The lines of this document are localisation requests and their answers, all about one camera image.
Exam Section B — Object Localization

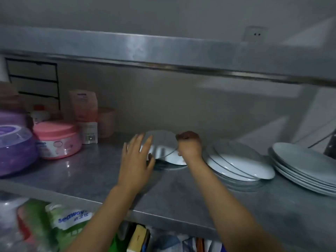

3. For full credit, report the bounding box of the person's left hand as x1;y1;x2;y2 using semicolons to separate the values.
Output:
115;133;155;192

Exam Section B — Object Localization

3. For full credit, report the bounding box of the person's right hand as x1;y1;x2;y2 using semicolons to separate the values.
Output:
175;131;204;170

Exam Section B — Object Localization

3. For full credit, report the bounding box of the grey metal shelf rack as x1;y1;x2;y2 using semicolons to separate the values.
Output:
0;23;336;252

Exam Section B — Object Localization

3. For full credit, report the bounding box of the stack of white plates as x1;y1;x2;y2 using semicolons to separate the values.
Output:
267;142;336;197

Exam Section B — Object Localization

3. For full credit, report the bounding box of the person's right forearm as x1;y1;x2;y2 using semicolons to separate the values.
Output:
185;160;280;252

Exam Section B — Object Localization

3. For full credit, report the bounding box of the person's left forearm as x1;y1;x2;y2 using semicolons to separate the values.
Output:
65;183;147;252

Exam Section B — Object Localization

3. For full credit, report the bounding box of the pink cup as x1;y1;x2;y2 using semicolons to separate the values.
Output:
97;107;116;138

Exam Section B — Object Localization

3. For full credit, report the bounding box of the yellow white small box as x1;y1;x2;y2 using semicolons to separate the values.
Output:
127;224;151;252

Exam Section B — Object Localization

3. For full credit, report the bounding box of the pink tube white cap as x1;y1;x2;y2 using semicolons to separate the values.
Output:
69;89;99;145

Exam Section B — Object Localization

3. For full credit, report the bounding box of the pink lidded jar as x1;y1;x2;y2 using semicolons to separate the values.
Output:
33;120;83;160

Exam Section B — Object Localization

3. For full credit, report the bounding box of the green white refill pouch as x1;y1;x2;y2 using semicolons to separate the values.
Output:
45;203;93;252

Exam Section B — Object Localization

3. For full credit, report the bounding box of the grey blue printed bag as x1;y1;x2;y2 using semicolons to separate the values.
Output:
151;233;196;252

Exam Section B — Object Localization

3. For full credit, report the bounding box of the white bottle red cap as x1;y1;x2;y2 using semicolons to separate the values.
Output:
30;105;51;126

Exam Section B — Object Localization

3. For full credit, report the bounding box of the purple round tub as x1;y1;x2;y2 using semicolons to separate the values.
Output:
0;124;39;177

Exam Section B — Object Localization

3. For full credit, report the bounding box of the red packet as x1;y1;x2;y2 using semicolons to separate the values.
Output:
17;207;36;243

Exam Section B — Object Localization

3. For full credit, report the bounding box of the purple box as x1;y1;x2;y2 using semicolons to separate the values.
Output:
0;110;28;128

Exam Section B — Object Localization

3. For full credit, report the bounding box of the white wipes canister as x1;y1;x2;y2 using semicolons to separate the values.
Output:
0;198;29;251

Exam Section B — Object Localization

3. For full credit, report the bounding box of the small brown box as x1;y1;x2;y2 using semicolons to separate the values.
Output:
0;84;20;111

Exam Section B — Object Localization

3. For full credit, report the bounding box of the white wall socket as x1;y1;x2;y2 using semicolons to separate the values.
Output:
243;25;269;44

